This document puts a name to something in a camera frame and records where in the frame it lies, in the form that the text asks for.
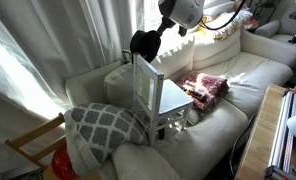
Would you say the black floor cable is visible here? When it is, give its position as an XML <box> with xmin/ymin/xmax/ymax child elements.
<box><xmin>228</xmin><ymin>114</ymin><xmax>257</xmax><ymax>178</ymax></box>

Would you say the aluminium rail frame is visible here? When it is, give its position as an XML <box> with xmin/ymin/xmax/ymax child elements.
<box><xmin>264</xmin><ymin>89</ymin><xmax>296</xmax><ymax>180</ymax></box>

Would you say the black hat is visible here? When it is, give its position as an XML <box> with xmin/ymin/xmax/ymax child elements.
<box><xmin>129</xmin><ymin>29</ymin><xmax>162</xmax><ymax>64</ymax></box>

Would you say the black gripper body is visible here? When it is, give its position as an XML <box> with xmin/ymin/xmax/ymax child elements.
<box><xmin>155</xmin><ymin>15</ymin><xmax>177</xmax><ymax>38</ymax></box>

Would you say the white sheer curtain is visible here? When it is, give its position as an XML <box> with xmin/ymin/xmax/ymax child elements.
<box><xmin>0</xmin><ymin>0</ymin><xmax>146</xmax><ymax>174</ymax></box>

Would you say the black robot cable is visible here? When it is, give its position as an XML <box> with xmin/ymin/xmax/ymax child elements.
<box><xmin>200</xmin><ymin>0</ymin><xmax>248</xmax><ymax>32</ymax></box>

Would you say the light wooden table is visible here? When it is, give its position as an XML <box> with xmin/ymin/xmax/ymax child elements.
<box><xmin>234</xmin><ymin>83</ymin><xmax>289</xmax><ymax>180</ymax></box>

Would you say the black orange bottle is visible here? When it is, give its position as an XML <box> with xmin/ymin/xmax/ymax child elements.
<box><xmin>184</xmin><ymin>87</ymin><xmax>208</xmax><ymax>103</ymax></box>

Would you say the grey bag behind sofa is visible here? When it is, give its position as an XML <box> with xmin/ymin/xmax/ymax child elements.
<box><xmin>121</xmin><ymin>49</ymin><xmax>136</xmax><ymax>65</ymax></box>

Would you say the small white wooden chair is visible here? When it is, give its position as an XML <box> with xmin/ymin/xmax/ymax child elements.
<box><xmin>131</xmin><ymin>53</ymin><xmax>195</xmax><ymax>147</ymax></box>

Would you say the clear plastic bottle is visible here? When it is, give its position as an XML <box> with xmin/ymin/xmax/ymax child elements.
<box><xmin>181</xmin><ymin>80</ymin><xmax>202</xmax><ymax>93</ymax></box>

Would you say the red white patterned cloth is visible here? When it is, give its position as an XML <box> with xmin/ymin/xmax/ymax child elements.
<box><xmin>176</xmin><ymin>70</ymin><xmax>230</xmax><ymax>113</ymax></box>

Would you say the floral yellow pillow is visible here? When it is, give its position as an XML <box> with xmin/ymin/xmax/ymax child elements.
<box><xmin>199</xmin><ymin>8</ymin><xmax>254</xmax><ymax>41</ymax></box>

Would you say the cream fabric sofa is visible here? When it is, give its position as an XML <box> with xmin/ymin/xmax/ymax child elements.
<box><xmin>64</xmin><ymin>28</ymin><xmax>296</xmax><ymax>180</ymax></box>

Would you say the large cream back cushion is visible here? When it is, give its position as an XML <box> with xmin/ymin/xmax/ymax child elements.
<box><xmin>103</xmin><ymin>33</ymin><xmax>196</xmax><ymax>109</ymax></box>

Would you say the light wooden folding chair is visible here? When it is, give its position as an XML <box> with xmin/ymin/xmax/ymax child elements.
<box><xmin>5</xmin><ymin>112</ymin><xmax>67</xmax><ymax>169</ymax></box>

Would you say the grey white patterned pillow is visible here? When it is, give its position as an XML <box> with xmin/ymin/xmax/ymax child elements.
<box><xmin>63</xmin><ymin>102</ymin><xmax>151</xmax><ymax>177</ymax></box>

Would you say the red ball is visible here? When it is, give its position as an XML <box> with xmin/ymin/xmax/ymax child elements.
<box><xmin>51</xmin><ymin>144</ymin><xmax>79</xmax><ymax>180</ymax></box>

